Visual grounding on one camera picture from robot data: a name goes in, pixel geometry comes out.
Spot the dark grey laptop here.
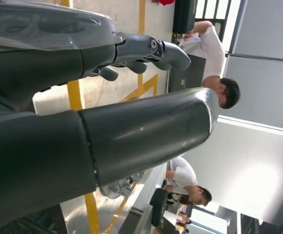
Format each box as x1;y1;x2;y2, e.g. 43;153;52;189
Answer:
168;54;207;94

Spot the steel workbench table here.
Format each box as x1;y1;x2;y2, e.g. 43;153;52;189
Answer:
33;0;175;234

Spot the person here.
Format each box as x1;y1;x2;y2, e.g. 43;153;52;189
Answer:
180;20;241;110
164;156;213;207

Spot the black hard case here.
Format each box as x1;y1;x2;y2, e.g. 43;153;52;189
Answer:
172;0;197;35

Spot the red mesh cap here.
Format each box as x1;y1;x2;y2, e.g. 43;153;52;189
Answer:
152;0;176;6

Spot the black office chair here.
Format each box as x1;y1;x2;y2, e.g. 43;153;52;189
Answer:
150;188;169;227

